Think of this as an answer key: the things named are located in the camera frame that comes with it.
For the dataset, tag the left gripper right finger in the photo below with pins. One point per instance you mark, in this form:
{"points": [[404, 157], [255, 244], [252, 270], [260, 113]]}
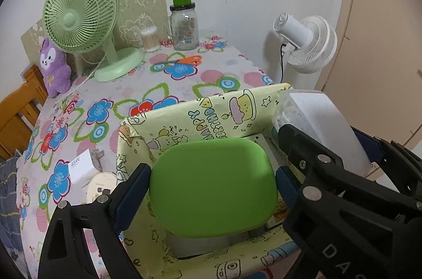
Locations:
{"points": [[287, 185]]}

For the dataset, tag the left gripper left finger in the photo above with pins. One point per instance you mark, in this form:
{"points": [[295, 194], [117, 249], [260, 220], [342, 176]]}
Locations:
{"points": [[65, 253]]}

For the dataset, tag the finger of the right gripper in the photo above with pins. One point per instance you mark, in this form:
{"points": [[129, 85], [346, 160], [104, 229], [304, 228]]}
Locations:
{"points": [[324, 167], [390, 156]]}

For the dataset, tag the cream bear compact mirror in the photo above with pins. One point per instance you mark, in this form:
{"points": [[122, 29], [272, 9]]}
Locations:
{"points": [[100, 183]]}

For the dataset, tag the green rounded pad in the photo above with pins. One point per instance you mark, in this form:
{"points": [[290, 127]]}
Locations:
{"points": [[213, 188]]}

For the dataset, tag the white 45W charger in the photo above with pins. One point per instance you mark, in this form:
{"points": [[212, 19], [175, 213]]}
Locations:
{"points": [[83, 168]]}

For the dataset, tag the white rectangular device box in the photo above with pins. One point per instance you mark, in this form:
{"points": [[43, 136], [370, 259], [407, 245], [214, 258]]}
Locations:
{"points": [[281, 208]]}

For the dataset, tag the grey plaid pillow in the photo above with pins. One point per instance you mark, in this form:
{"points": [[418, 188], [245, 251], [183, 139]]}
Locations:
{"points": [[10, 216]]}

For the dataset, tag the yellow cartoon paper box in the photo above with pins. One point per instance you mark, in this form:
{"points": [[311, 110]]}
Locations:
{"points": [[147, 247]]}

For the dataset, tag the beige door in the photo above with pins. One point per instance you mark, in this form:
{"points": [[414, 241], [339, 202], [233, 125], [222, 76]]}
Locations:
{"points": [[375, 77]]}

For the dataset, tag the floral tablecloth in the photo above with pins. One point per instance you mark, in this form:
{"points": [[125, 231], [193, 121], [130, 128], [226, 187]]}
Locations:
{"points": [[132, 100]]}

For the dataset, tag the white box inside paper box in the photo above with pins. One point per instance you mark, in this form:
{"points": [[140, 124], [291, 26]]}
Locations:
{"points": [[182, 247]]}

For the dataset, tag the white floor fan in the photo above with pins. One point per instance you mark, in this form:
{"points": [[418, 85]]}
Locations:
{"points": [[307, 46]]}

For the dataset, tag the orange scissors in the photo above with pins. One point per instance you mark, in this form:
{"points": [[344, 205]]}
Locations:
{"points": [[192, 60]]}

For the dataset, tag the purple plush bunny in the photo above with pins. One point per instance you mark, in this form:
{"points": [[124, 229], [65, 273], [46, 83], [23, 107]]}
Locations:
{"points": [[54, 68]]}

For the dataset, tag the glass mason jar mug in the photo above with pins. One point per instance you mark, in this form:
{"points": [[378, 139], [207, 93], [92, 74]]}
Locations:
{"points": [[184, 25]]}

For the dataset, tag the cotton swab container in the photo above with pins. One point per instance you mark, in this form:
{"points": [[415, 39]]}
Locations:
{"points": [[150, 38]]}

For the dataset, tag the green desk fan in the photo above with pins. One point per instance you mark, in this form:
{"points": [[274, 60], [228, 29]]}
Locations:
{"points": [[81, 26]]}

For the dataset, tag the beige patterned wall board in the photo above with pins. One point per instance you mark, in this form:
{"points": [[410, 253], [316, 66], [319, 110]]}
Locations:
{"points": [[132, 17]]}

